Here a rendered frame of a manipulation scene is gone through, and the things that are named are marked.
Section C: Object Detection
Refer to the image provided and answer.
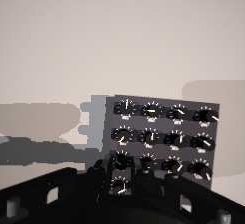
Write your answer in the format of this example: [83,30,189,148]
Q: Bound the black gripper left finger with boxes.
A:
[0,155,113,224]

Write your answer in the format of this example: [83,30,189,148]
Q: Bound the black knob box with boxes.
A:
[109,94,220,195]

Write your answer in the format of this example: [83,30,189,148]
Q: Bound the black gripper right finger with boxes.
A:
[131,156,245,224]

